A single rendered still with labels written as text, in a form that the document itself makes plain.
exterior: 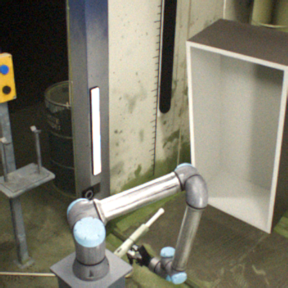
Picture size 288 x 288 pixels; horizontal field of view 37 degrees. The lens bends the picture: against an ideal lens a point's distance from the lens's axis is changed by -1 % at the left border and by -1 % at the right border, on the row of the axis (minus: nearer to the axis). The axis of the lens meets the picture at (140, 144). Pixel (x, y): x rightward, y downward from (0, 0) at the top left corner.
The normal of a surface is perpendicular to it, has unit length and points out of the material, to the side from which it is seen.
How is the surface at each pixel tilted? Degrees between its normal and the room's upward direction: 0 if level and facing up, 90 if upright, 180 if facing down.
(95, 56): 90
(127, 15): 90
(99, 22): 90
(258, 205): 12
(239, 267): 0
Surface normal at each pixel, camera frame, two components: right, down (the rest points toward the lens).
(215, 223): 0.03, -0.87
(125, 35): 0.73, 0.35
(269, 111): -0.64, 0.53
